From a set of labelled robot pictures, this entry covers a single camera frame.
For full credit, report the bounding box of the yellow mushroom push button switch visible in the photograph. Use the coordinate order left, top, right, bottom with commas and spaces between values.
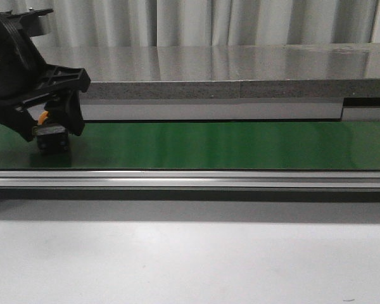
32, 111, 70, 155

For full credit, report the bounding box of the aluminium conveyor frame rail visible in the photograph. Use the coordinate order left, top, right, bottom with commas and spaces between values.
0, 170, 380, 191

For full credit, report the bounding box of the grey speckled stone counter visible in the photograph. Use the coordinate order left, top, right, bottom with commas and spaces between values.
40, 43, 380, 121

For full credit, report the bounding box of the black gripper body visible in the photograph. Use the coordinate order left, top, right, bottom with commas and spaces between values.
0, 8, 91, 106

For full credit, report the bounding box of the green conveyor belt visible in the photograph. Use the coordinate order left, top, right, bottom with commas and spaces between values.
0, 122, 380, 170

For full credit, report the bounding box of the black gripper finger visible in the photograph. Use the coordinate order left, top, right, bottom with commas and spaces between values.
0, 106, 36, 142
55, 91, 85, 136

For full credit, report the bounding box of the white pleated curtain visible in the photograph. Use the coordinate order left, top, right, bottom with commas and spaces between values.
28, 0, 380, 48

